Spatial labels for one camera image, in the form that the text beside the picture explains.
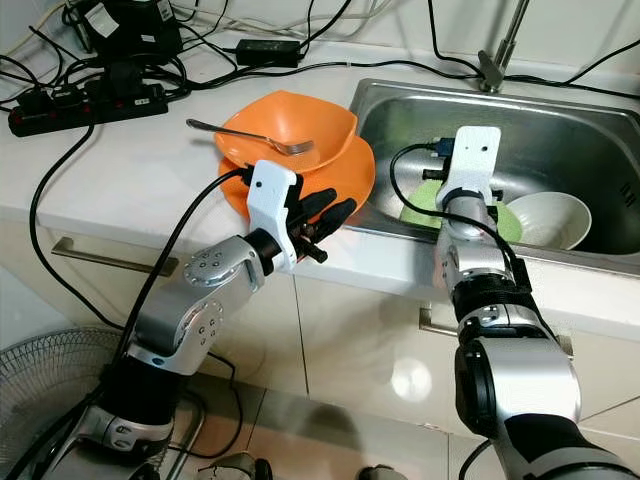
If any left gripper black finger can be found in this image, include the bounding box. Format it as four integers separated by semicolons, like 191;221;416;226
295;186;337;223
310;198;357;243

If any orange plastic plate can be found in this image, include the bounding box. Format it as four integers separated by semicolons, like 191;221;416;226
220;135;376;226

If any orange plastic bowl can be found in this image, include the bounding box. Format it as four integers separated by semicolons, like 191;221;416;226
215;90;359;171

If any silver metal fork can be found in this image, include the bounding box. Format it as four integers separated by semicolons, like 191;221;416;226
186;118;313;156

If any white kitchen cabinet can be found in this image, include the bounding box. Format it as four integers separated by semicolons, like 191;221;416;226
0;215;640;451

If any light green plate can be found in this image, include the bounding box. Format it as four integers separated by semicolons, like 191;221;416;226
398;180;526;243

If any steel faucet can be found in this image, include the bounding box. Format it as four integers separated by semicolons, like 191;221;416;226
478;0;531;93

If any white ceramic bowl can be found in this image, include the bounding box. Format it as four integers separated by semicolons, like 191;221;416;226
510;190;593;251

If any stainless steel sink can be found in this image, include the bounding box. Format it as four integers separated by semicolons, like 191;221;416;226
348;78;640;256

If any flat black power adapter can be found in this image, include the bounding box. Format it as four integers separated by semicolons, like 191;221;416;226
235;38;303;68

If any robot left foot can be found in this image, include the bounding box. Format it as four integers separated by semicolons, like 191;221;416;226
210;452;271;480

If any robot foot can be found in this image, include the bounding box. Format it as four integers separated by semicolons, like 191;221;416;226
360;465;406;480
210;452;271;480

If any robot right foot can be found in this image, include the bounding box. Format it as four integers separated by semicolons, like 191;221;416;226
360;465;406;480

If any black power strip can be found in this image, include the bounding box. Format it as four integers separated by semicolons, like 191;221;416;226
8;80;169;138

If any black charger with white label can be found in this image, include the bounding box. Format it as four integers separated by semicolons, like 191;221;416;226
75;0;183;66

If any grey floor fan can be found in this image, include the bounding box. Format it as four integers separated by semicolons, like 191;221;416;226
0;328;191;480

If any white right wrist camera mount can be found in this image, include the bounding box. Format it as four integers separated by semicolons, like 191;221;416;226
438;125;503;211

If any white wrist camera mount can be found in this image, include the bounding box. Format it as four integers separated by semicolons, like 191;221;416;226
438;125;503;211
245;160;301;271

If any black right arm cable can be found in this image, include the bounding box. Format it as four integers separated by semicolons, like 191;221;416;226
388;142;541;301

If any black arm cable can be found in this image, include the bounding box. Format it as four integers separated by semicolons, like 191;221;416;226
50;168;253;441
388;142;541;301

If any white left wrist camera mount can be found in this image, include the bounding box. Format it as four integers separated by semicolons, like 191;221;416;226
245;160;301;271

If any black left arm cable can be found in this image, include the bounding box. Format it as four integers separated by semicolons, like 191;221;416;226
50;168;253;441

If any black power strip cord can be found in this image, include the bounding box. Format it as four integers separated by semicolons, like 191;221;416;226
40;122;131;346

